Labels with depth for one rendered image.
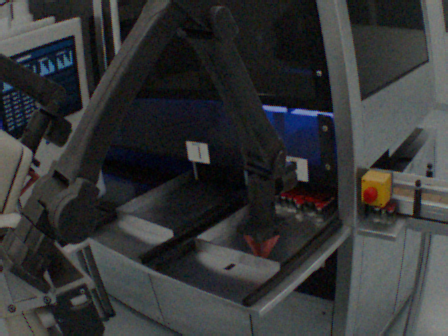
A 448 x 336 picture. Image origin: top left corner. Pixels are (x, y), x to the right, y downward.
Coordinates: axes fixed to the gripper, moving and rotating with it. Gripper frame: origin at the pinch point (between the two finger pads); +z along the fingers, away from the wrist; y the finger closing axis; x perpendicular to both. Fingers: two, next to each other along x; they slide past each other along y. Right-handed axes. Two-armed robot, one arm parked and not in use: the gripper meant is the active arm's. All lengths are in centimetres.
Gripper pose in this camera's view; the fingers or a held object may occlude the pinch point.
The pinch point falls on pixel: (261, 259)
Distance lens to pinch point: 112.3
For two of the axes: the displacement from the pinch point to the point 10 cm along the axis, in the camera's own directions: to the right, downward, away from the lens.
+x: -7.4, -1.5, 6.5
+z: 0.3, 9.7, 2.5
